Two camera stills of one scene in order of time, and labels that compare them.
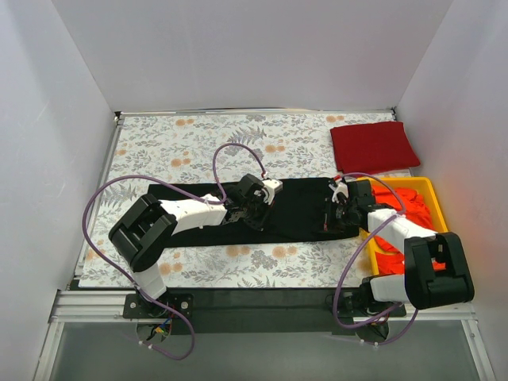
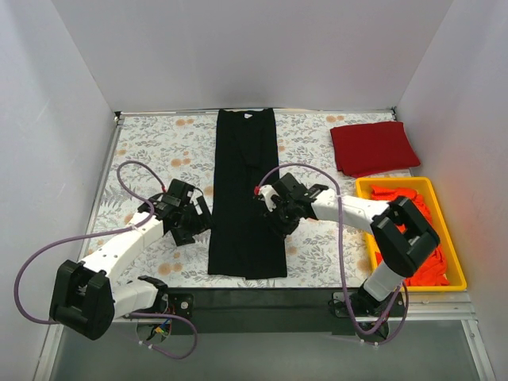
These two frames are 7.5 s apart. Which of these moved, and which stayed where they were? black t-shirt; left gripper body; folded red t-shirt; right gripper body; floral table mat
Moved: right gripper body; black t-shirt; left gripper body
Stayed: floral table mat; folded red t-shirt
